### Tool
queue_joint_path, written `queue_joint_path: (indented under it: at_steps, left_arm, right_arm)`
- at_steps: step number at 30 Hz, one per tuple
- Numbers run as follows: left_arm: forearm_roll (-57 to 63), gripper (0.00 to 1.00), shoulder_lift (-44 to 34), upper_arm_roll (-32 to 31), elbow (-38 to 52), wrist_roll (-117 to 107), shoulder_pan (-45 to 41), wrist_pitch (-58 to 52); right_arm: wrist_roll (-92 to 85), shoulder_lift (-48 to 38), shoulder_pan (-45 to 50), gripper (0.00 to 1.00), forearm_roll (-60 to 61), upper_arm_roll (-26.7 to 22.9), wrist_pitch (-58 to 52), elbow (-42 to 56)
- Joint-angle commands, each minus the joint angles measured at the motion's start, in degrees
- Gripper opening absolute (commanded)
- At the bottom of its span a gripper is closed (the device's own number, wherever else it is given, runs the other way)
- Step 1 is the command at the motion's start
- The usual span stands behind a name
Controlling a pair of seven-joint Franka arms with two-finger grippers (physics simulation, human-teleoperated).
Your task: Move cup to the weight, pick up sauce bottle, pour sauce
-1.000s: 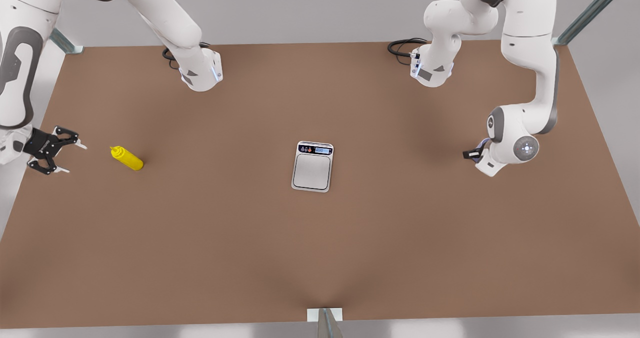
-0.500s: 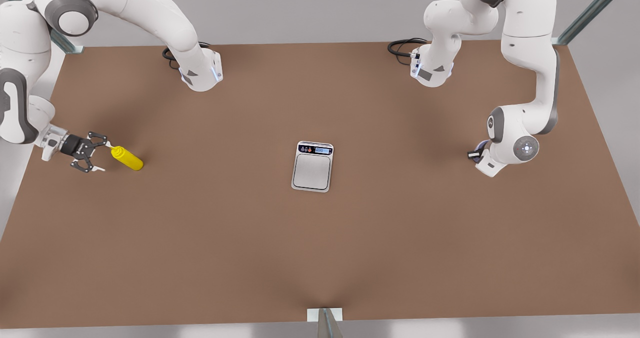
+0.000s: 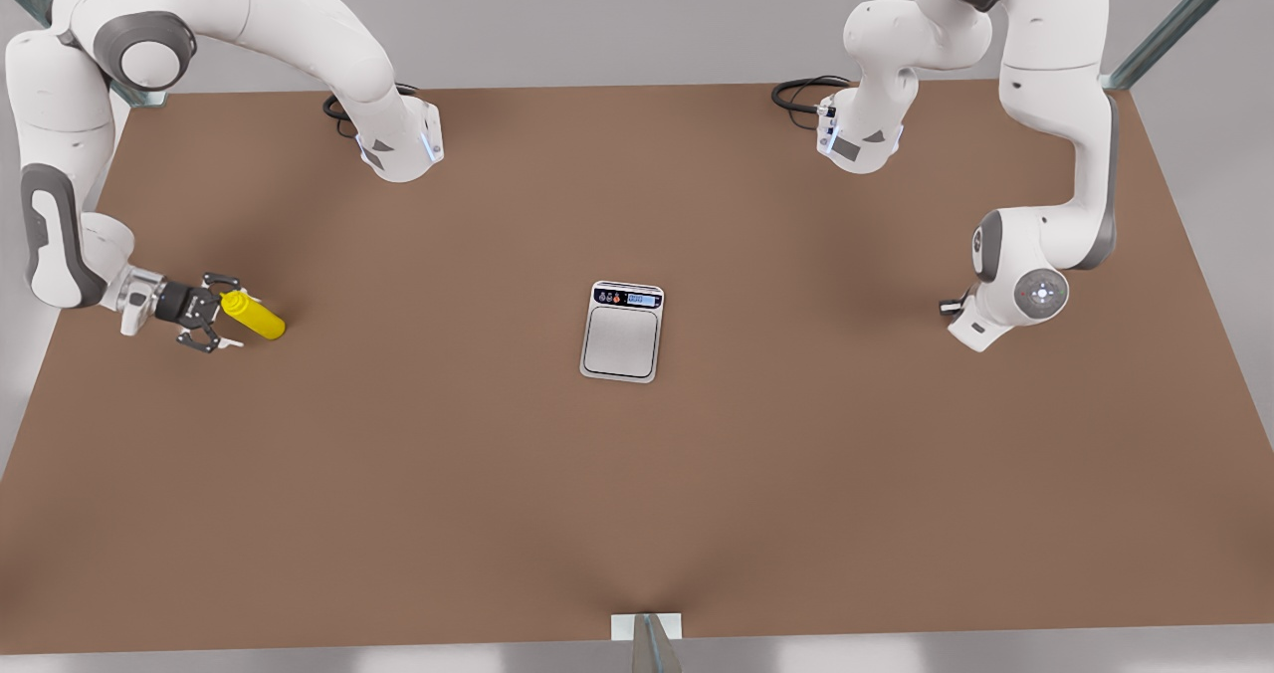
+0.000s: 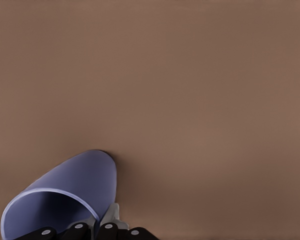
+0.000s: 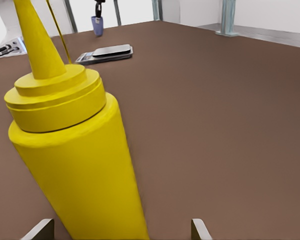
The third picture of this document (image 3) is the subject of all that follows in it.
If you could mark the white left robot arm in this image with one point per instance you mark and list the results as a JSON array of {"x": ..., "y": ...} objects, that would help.
[{"x": 1055, "y": 76}]

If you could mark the yellow sauce bottle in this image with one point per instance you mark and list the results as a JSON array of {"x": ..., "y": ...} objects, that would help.
[{"x": 256, "y": 317}]

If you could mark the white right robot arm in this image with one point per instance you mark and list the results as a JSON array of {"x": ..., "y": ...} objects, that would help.
[{"x": 249, "y": 6}]

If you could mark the silver kitchen scale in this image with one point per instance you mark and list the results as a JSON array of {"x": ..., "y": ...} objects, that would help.
[{"x": 621, "y": 339}]

